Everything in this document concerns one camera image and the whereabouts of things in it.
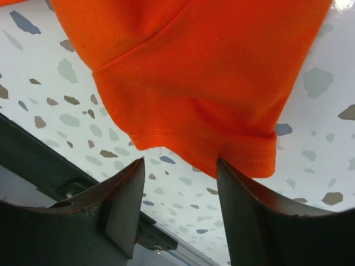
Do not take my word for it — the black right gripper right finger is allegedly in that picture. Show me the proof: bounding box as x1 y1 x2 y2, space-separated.
217 160 354 265

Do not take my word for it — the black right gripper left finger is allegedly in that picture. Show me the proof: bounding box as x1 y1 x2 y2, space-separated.
1 159 145 265

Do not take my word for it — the orange t shirt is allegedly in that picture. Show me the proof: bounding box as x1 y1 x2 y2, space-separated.
52 0 331 178

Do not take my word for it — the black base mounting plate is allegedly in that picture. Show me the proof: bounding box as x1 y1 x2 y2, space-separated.
0 113 178 252

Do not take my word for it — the aluminium front frame rail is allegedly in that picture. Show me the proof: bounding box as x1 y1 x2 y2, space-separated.
133 221 222 266

